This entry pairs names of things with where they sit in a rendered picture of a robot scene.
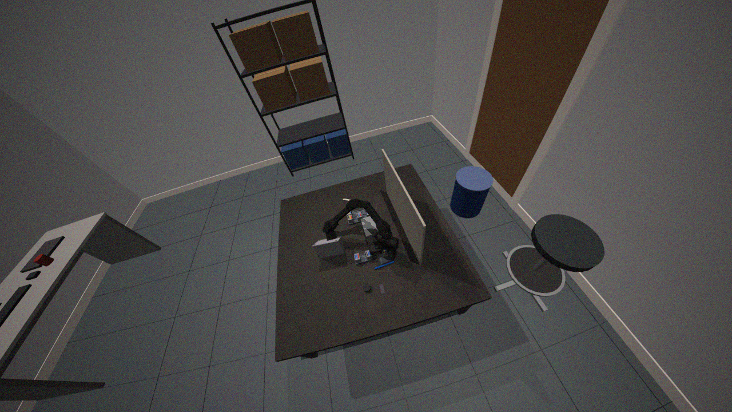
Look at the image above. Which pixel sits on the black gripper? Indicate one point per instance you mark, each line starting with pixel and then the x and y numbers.
pixel 378 249

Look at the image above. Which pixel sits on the large brown flat panel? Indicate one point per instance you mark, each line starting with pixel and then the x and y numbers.
pixel 405 208

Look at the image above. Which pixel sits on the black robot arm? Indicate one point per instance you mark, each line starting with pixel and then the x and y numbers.
pixel 382 226

